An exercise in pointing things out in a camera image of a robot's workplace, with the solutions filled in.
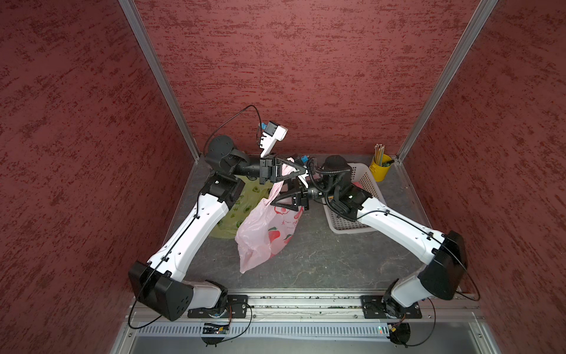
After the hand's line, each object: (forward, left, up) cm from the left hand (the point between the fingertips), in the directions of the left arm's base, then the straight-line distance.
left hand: (300, 177), depth 52 cm
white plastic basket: (+33, -32, -39) cm, 61 cm away
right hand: (-1, +8, -11) cm, 13 cm away
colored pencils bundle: (+41, -40, -30) cm, 64 cm away
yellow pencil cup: (+36, -43, -40) cm, 69 cm away
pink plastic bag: (-7, +9, -15) cm, 19 cm away
